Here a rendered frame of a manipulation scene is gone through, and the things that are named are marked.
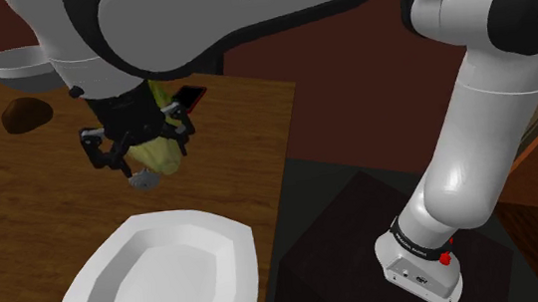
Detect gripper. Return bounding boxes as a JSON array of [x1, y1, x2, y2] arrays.
[[74, 78, 200, 183]]

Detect yellow-green corn cob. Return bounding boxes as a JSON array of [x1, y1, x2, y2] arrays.
[[118, 77, 189, 192]]

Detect red phone with black screen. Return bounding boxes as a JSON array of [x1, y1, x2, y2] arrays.
[[169, 83, 210, 117]]

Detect brown rounded lump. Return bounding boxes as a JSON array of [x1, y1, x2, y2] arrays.
[[0, 94, 57, 138]]

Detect brown wooden table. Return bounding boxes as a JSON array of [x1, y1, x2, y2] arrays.
[[0, 25, 315, 302]]

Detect white bowl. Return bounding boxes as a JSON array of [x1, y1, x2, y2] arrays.
[[0, 42, 71, 98]]

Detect large white plate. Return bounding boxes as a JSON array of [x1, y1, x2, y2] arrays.
[[31, 201, 263, 302]]

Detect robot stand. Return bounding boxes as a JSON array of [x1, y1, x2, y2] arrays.
[[261, 157, 520, 302]]

